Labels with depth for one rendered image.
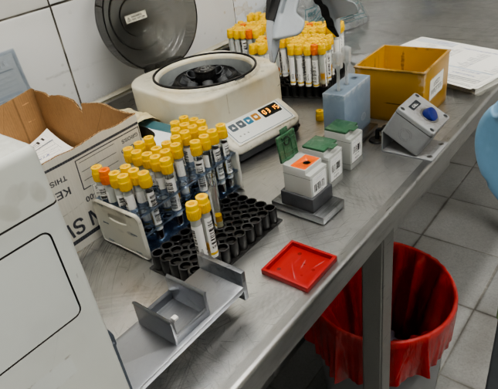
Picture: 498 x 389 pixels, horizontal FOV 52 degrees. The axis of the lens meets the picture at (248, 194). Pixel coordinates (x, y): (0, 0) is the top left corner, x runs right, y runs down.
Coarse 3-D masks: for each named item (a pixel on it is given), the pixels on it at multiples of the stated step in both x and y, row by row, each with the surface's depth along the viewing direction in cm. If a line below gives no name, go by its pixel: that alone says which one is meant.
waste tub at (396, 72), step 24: (384, 48) 102; (408, 48) 99; (432, 48) 96; (360, 72) 94; (384, 72) 91; (408, 72) 88; (432, 72) 90; (384, 96) 93; (408, 96) 90; (432, 96) 93
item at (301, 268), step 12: (288, 252) 66; (300, 252) 66; (312, 252) 65; (324, 252) 64; (276, 264) 64; (288, 264) 64; (300, 264) 64; (312, 264) 64; (324, 264) 63; (276, 276) 62; (288, 276) 62; (300, 276) 62; (312, 276) 62; (300, 288) 60; (312, 288) 60
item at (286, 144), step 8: (280, 136) 70; (288, 136) 71; (280, 144) 70; (288, 144) 71; (296, 144) 72; (280, 152) 70; (288, 152) 71; (296, 152) 73; (280, 160) 70; (288, 160) 71
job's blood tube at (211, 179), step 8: (208, 176) 66; (208, 184) 65; (216, 184) 65; (208, 192) 66; (216, 192) 66; (216, 200) 66; (216, 208) 67; (216, 216) 68; (216, 224) 68; (224, 224) 69
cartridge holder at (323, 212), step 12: (288, 192) 72; (324, 192) 71; (276, 204) 74; (288, 204) 73; (300, 204) 71; (312, 204) 70; (324, 204) 72; (336, 204) 72; (300, 216) 72; (312, 216) 71; (324, 216) 70
